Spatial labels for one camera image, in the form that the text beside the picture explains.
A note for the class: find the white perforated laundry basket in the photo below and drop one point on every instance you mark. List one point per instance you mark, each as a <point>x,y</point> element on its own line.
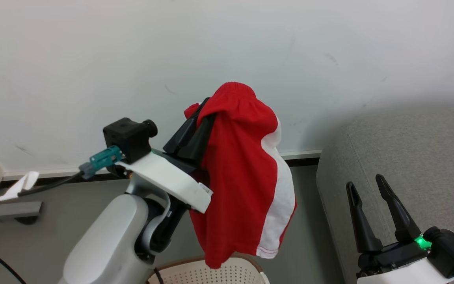
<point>211,274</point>

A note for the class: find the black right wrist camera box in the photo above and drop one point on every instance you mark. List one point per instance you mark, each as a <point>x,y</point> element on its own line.
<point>453,248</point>

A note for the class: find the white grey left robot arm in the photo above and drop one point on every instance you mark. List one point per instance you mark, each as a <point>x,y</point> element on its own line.
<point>105,244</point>

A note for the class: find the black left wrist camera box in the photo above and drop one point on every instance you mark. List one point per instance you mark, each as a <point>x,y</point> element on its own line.
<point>126,136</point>

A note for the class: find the white tape tag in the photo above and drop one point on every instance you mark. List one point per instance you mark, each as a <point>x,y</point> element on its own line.
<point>20,185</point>

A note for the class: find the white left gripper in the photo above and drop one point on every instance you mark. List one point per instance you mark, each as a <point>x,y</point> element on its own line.
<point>168,177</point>

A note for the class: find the grey fabric sofa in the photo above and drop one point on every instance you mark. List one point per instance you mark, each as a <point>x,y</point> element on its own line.
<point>416,150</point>

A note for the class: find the grey metal floor bracket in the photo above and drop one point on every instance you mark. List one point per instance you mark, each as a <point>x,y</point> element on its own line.
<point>12,210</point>

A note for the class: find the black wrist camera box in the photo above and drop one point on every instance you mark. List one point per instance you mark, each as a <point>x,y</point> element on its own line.
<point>126,136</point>
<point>453,248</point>

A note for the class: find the white black baseboard strip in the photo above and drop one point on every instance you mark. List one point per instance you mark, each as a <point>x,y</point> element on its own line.
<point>53,175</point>

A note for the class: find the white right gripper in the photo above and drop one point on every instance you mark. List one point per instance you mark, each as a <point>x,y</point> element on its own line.
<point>396,264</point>

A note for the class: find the red white shorts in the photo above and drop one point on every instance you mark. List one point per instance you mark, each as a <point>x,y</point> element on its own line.
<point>239,173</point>

